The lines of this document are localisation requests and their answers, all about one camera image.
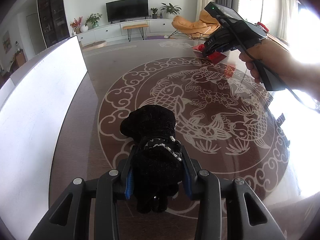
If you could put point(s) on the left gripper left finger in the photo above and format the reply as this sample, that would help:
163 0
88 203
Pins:
68 217

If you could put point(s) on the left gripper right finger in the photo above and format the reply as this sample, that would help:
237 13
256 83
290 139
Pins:
247 216

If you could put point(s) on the red packet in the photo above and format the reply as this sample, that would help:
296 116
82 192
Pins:
214 57

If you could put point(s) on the black fuzzy scrunchie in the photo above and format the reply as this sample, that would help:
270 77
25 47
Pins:
157 165

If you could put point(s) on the right forearm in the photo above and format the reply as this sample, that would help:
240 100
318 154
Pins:
304 77

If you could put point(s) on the right hand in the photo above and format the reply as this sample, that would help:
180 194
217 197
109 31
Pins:
272 55

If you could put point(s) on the wooden dining chair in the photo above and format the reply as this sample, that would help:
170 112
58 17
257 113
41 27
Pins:
262 26

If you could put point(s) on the orange lounge chair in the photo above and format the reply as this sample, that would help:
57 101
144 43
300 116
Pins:
203 28

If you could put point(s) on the green potted plant right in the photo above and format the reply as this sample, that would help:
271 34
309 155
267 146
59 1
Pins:
170 10

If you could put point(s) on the green potted plant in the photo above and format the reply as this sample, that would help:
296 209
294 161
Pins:
170 10
93 20

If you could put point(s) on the purple floor mat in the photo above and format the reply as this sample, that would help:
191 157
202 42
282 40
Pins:
159 37

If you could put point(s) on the small dark potted plant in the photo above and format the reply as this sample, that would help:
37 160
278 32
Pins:
154 13

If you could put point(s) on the wooden bench black legs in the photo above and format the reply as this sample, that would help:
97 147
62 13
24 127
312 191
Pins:
140 27

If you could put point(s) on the black flat-screen television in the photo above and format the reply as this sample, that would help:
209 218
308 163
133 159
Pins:
127 9

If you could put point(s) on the white tv cabinet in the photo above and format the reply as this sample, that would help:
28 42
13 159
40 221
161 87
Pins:
113 32

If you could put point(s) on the green potted plant left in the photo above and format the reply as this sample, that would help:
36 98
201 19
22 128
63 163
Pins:
93 20

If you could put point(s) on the red flower vase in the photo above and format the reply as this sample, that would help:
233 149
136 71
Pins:
79 26

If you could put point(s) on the black display cabinet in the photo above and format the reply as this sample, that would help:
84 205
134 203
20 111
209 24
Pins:
53 21

